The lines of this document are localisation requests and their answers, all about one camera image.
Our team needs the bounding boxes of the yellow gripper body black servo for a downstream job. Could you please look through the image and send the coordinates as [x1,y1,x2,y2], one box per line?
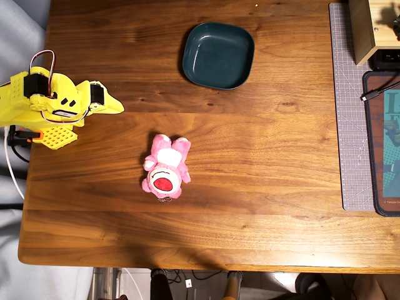
[76,80,108,117]

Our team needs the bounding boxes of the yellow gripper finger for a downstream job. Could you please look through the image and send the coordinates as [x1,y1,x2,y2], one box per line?
[104,89,125,111]
[89,105,125,115]

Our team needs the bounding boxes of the pink strawberry bear plush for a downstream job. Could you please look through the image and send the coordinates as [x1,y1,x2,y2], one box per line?
[141,134,192,204]

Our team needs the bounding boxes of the yellow perforated robot base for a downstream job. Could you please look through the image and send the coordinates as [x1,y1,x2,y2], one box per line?
[31,124,79,151]

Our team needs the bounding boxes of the dark green square bin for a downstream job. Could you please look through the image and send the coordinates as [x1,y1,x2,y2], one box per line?
[182,21,256,91]

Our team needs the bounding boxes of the black orange table clamp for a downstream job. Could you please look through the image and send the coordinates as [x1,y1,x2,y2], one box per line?
[7,124,43,148]

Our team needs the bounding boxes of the black table leg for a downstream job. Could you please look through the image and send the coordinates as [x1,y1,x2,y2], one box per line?
[150,268,174,300]

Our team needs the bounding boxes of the grey cutting mat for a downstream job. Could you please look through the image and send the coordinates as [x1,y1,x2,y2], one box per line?
[328,2,376,212]

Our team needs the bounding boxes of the light wooden box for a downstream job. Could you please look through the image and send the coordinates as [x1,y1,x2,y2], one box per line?
[348,0,400,66]

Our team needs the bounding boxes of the dark chair seat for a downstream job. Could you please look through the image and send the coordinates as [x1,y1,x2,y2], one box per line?
[294,272,334,300]

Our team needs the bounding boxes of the dark printed mouse pad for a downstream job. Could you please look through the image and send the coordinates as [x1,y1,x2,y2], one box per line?
[362,71,400,217]

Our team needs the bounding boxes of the black device under box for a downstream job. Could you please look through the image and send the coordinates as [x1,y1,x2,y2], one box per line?
[368,49,400,71]

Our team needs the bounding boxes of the red white gripper servo wire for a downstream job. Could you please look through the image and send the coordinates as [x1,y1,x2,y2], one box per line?
[40,106,92,125]

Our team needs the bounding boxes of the red white servo wire loop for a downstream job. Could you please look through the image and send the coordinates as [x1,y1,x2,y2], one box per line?
[29,49,57,95]

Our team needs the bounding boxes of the black cable at clamp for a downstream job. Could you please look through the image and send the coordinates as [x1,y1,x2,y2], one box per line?
[11,145,31,164]

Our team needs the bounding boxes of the thin white floor cable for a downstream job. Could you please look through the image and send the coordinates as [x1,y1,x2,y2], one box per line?
[122,267,144,300]

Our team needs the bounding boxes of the black cables under table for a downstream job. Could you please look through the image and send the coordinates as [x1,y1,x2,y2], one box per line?
[164,269,223,284]

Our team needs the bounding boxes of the black usb cable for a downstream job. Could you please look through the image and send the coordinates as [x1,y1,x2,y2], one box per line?
[360,81,400,103]

